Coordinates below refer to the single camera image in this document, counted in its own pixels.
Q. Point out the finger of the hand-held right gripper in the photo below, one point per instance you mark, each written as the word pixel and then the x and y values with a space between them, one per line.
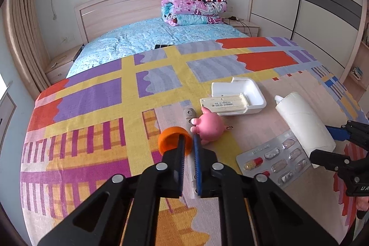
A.
pixel 338 133
pixel 328 159

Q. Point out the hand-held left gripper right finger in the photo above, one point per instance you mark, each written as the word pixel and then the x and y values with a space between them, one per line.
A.
pixel 197 165

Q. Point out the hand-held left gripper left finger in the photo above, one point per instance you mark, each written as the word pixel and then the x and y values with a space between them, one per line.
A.
pixel 181 165

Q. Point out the orange bottle cap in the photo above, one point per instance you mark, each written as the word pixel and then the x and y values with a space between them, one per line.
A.
pixel 170 142

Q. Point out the white paper roll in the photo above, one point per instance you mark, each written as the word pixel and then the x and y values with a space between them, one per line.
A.
pixel 305 122

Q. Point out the white labelled strip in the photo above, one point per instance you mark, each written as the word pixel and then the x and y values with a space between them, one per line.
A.
pixel 222 104

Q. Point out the white plastic box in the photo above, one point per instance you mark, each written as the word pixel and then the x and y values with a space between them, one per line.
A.
pixel 253 90

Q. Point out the person's right hand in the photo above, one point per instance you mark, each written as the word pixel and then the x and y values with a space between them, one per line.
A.
pixel 363 203

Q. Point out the pink pig toy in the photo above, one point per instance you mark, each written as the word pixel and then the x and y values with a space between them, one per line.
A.
pixel 210 126

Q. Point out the grey remote control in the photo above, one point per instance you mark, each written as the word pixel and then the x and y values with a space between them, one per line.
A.
pixel 188 117

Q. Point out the silver pill blister pack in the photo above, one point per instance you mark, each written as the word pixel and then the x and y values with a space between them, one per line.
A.
pixel 268 161

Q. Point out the row of books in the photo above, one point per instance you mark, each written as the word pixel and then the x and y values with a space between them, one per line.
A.
pixel 358 72

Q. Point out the wooden open shelf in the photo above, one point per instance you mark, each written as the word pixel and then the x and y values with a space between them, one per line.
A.
pixel 359 61

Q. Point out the colourful patterned blanket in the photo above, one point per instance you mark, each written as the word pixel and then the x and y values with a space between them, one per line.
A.
pixel 101 96

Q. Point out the black checkered cloth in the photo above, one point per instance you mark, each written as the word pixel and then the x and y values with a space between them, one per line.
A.
pixel 163 46

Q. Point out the wooden nightstand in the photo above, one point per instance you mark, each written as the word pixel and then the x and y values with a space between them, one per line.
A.
pixel 59 66
pixel 250 28

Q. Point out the light blue bed sheet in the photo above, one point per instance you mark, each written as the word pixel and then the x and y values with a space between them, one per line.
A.
pixel 129 38

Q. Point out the blue folded quilt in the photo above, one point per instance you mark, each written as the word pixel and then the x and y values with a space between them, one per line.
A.
pixel 187 19

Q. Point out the pink folded quilt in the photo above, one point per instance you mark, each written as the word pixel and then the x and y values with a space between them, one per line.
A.
pixel 190 6

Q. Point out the wooden bed headboard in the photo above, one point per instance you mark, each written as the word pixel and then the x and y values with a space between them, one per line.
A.
pixel 115 9

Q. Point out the window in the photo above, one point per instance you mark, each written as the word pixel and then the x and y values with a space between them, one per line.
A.
pixel 3 87

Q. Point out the beige curtain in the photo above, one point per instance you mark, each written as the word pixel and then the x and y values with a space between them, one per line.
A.
pixel 27 32

